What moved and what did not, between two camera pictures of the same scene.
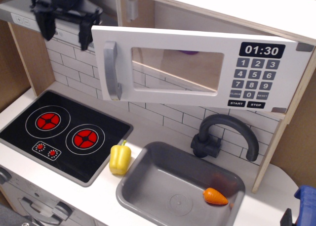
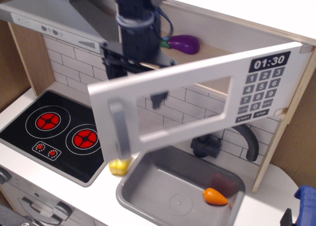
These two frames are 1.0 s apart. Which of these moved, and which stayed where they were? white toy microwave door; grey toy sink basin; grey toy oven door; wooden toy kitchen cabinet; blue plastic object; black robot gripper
Moved: white toy microwave door; black robot gripper
Stayed: wooden toy kitchen cabinet; grey toy sink basin; blue plastic object; grey toy oven door
